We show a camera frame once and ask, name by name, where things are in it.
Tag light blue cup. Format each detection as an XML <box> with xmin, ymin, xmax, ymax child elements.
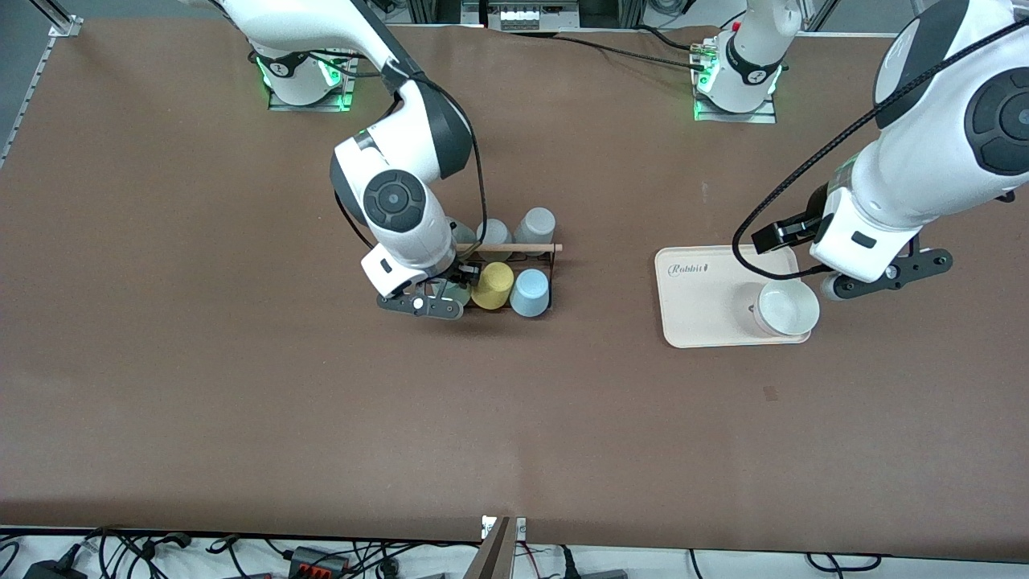
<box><xmin>509</xmin><ymin>268</ymin><xmax>551</xmax><ymax>318</ymax></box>

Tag yellow cup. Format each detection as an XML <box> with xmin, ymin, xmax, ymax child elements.
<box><xmin>470</xmin><ymin>261</ymin><xmax>515</xmax><ymax>311</ymax></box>

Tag white bowl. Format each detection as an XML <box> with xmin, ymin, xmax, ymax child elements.
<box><xmin>751</xmin><ymin>278</ymin><xmax>822</xmax><ymax>338</ymax></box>

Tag beige plastic tray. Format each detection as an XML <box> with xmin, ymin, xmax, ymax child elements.
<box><xmin>654</xmin><ymin>243</ymin><xmax>814</xmax><ymax>350</ymax></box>

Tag small white label tag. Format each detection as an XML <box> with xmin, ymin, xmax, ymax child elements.
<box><xmin>480</xmin><ymin>515</ymin><xmax>528</xmax><ymax>540</ymax></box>

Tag wooden wedge piece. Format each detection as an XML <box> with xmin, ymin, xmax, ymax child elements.
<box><xmin>464</xmin><ymin>515</ymin><xmax>516</xmax><ymax>579</ymax></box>

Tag black power strip red switches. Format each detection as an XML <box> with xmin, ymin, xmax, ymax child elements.
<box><xmin>288</xmin><ymin>545</ymin><xmax>352</xmax><ymax>579</ymax></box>

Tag black power adapter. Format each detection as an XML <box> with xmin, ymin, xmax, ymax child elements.
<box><xmin>23</xmin><ymin>555</ymin><xmax>87</xmax><ymax>579</ymax></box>

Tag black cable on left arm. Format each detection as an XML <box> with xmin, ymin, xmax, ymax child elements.
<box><xmin>732</xmin><ymin>14</ymin><xmax>1029</xmax><ymax>252</ymax></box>

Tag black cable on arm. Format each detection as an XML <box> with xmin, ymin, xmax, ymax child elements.
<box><xmin>334</xmin><ymin>44</ymin><xmax>489</xmax><ymax>242</ymax></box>
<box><xmin>732</xmin><ymin>14</ymin><xmax>1029</xmax><ymax>252</ymax></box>

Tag black wire rack, wooden bar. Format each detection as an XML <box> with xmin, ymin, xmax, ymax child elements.
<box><xmin>434</xmin><ymin>241</ymin><xmax>564</xmax><ymax>316</ymax></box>

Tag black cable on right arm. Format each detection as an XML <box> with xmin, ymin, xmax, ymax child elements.
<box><xmin>334</xmin><ymin>44</ymin><xmax>489</xmax><ymax>242</ymax></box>

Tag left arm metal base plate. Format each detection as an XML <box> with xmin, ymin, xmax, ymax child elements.
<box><xmin>692</xmin><ymin>39</ymin><xmax>778</xmax><ymax>125</ymax></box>

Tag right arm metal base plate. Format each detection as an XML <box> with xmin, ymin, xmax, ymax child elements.
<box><xmin>268</xmin><ymin>48</ymin><xmax>359</xmax><ymax>113</ymax></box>

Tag long black table cable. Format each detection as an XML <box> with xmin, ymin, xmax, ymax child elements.
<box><xmin>500</xmin><ymin>29</ymin><xmax>710</xmax><ymax>73</ymax></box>

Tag black cable loop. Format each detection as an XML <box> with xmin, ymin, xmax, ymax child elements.
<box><xmin>806</xmin><ymin>552</ymin><xmax>883</xmax><ymax>573</ymax></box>

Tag aluminium profile rail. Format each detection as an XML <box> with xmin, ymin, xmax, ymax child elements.
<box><xmin>0</xmin><ymin>14</ymin><xmax>84</xmax><ymax>168</ymax></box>

